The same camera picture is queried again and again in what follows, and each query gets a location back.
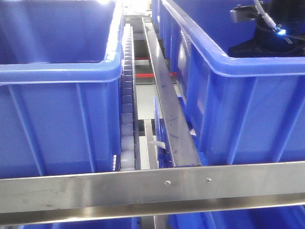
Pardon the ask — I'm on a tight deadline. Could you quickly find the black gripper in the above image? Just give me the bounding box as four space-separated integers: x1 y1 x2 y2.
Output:
228 0 305 57

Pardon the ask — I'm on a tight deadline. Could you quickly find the blue bin right target shelf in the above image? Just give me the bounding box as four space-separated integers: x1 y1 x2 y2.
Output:
153 0 305 165

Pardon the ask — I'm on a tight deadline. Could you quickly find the blue bin target shelf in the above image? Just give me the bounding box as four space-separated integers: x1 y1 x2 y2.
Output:
153 0 305 165
0 0 123 178

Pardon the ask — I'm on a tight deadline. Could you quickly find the blue bin lower shelf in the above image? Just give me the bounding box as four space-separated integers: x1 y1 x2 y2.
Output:
168 206 305 229

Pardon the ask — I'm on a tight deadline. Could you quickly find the blue bin left target shelf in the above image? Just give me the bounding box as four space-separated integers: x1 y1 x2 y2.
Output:
0 0 123 178

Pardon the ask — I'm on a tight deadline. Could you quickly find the roller conveyor track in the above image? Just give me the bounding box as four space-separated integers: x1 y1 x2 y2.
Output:
120 23 135 171

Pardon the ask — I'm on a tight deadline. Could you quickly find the steel target shelf frame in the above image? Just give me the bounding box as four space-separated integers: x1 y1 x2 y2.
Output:
0 161 305 226

